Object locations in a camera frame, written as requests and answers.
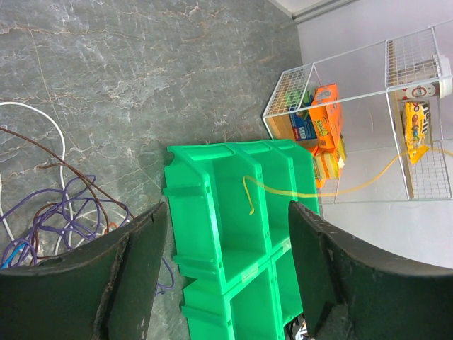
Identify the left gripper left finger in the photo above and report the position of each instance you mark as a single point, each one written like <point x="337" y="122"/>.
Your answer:
<point x="101" y="290"/>

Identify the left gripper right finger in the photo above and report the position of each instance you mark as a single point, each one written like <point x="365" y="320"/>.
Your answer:
<point x="351" y="289"/>

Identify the orange yellow sponge pack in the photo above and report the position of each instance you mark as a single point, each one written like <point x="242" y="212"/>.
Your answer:
<point x="328" y="164"/>

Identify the green six-compartment bin tray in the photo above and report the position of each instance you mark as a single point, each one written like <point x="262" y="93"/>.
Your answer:
<point x="229" y="209"/>

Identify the blue product box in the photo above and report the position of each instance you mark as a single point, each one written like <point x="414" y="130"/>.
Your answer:
<point x="302" y="126"/>

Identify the orange snack box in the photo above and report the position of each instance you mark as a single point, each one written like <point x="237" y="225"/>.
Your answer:
<point x="326" y="116"/>

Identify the yellow candy bag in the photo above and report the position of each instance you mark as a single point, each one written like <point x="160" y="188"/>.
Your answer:
<point x="417" y="130"/>

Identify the white paper cup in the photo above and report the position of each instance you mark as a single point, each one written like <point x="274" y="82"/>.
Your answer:
<point x="419" y="79"/>

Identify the white wire shelf rack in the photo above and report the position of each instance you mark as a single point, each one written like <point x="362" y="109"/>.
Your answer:
<point x="369" y="81"/>

